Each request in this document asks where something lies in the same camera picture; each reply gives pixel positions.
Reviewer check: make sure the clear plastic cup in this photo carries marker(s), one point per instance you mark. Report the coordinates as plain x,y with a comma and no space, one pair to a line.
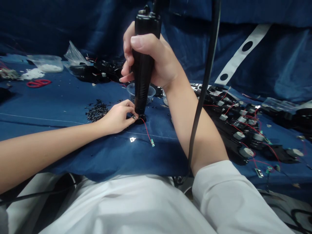
152,92

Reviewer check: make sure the clear tub of white parts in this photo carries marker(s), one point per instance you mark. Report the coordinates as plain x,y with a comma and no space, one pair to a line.
47,63

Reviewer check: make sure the blue backdrop cloth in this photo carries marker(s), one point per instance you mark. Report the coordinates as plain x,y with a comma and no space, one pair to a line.
73,24

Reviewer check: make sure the black electric screwdriver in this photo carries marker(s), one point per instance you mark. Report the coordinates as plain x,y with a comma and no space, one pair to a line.
143,73

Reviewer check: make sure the person's body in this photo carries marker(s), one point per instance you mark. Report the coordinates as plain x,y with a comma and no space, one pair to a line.
126,207

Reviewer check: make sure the blue table cloth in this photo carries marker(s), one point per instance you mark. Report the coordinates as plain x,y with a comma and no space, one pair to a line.
61,102

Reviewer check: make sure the small metal tab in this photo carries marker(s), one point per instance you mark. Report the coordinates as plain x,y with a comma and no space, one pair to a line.
132,140

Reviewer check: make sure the person's left hand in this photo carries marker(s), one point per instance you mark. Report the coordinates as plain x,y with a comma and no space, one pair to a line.
115,119

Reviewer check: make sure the person's left fingers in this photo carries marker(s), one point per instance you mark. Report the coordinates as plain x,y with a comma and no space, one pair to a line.
125,107

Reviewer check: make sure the heap of metal parts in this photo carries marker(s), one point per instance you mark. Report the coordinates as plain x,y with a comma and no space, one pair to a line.
7,74

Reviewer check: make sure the pile of black screws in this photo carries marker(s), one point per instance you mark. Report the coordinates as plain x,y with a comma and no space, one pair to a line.
97,111

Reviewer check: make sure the heap of small white parts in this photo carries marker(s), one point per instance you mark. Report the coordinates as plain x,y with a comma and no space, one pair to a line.
33,73

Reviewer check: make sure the clear plastic bag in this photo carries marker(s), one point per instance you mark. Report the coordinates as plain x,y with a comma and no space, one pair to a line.
73,54

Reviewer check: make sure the person's right hand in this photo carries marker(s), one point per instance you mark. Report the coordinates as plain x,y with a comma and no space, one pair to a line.
165,65

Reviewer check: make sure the red scissors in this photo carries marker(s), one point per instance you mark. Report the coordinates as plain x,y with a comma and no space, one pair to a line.
36,83

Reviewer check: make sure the heap of black plastic parts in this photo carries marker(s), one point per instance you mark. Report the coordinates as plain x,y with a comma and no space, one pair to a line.
97,72

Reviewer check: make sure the clear plastic trays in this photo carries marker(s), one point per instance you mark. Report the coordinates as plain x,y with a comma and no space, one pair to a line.
280,104

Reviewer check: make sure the white strip with black holes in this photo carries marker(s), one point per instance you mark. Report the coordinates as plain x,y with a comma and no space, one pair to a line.
234,64

